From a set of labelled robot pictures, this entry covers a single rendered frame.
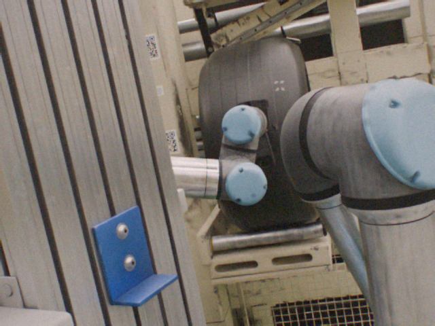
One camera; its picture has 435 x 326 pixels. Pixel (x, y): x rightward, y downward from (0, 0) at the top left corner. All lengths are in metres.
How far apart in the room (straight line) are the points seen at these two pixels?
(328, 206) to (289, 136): 0.13
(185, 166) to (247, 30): 1.12
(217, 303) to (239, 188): 0.90
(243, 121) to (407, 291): 0.57
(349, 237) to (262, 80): 0.81
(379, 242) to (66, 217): 0.34
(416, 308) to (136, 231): 0.33
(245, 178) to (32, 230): 0.54
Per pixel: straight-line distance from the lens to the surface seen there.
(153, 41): 1.75
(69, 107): 0.60
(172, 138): 1.75
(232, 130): 1.14
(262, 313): 2.52
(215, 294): 1.87
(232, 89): 1.55
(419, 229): 0.67
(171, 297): 0.72
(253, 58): 1.61
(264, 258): 1.70
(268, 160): 1.35
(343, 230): 0.80
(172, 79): 1.74
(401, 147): 0.60
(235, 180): 1.02
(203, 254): 1.70
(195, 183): 1.03
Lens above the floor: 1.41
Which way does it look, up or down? 9 degrees down
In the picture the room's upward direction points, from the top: 11 degrees counter-clockwise
